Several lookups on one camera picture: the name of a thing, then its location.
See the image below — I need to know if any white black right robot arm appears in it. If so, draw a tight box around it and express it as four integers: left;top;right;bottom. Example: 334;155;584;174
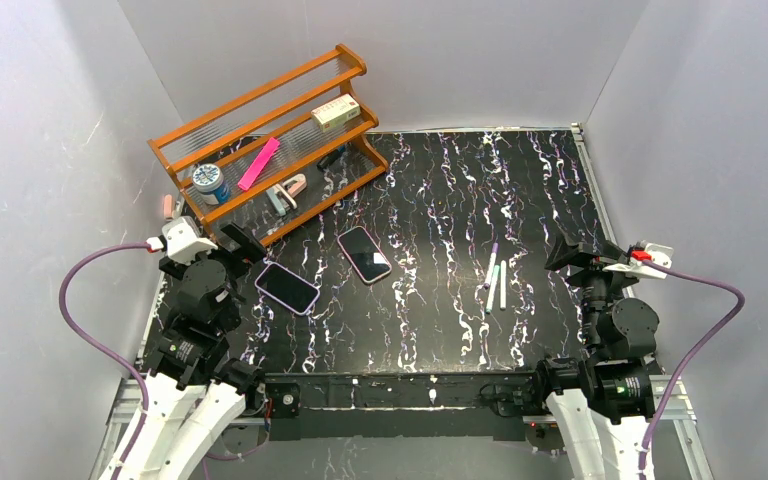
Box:
532;232;671;479

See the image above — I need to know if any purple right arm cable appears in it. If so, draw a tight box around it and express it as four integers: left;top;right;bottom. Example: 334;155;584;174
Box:
638;259;747;480

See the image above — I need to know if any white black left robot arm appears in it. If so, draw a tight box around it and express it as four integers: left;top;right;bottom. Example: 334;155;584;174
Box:
101;216;265;479

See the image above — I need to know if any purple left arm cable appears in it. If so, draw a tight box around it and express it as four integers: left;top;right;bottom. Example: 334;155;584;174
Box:
58;242;164;480

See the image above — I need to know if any dark marker on shelf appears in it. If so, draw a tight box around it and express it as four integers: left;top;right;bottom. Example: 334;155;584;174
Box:
316;145;347;172

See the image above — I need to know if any purple capped pen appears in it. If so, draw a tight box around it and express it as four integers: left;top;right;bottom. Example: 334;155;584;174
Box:
483;242;499;289

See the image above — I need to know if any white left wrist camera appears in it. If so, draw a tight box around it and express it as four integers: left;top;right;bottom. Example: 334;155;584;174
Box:
146;216;219;266

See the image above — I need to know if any blue lidded jar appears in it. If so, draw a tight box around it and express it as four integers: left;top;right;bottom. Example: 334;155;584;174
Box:
191;163;231;206

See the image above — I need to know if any pink eraser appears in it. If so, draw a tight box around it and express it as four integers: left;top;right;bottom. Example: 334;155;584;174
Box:
162;194;175;221

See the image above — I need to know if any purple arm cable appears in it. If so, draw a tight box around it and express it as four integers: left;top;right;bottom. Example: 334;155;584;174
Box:
638;259;747;480
58;242;164;480

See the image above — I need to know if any pink flat bar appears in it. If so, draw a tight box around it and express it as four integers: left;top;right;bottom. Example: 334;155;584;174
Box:
237;137;281;191

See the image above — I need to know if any cream cardboard box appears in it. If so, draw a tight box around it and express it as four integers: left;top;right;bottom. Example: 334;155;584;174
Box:
311;94;361;133

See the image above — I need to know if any lilac phone case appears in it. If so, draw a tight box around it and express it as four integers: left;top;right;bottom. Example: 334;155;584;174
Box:
254;261;322;317

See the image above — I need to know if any black smartphone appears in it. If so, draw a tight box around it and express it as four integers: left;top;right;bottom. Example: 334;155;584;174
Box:
256;263;319;314

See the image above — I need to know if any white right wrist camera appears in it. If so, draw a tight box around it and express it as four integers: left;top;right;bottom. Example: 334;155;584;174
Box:
602;242;674;280

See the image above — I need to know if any black base bar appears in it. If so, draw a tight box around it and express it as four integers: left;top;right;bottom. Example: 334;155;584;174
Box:
265;371;553;441

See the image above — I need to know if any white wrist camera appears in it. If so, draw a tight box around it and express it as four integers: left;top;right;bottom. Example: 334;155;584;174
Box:
146;216;219;266
602;242;674;280

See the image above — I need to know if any green tipped white pen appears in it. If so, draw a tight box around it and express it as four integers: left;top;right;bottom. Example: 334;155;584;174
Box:
484;265;500;314

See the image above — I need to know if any orange wooden shelf rack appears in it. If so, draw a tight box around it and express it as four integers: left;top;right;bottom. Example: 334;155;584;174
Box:
147;44;389;245

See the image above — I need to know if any black phone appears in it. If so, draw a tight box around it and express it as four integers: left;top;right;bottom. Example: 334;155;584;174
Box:
337;226;392;285

